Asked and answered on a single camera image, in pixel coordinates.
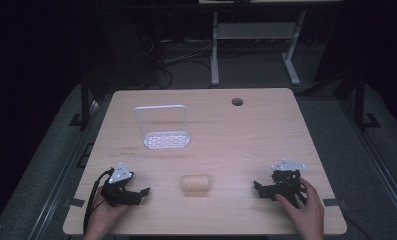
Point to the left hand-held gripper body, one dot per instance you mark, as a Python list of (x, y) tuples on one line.
[(116, 193)]

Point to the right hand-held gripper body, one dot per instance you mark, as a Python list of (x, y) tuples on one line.
[(287, 185)]

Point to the bread roll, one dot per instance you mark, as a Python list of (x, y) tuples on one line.
[(195, 183)]

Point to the person's left hand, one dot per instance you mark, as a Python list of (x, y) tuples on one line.
[(102, 216)]

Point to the person's right hand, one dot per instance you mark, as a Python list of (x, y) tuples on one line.
[(307, 216)]

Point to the grey tape piece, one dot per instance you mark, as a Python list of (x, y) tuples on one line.
[(74, 202), (331, 202)]

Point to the aluminium frame rail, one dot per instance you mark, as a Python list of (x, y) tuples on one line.
[(381, 173), (61, 176)]

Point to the black metal post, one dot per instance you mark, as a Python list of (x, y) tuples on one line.
[(360, 100), (85, 100)]

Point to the grey metal desk frame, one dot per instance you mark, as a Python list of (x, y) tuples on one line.
[(256, 31)]

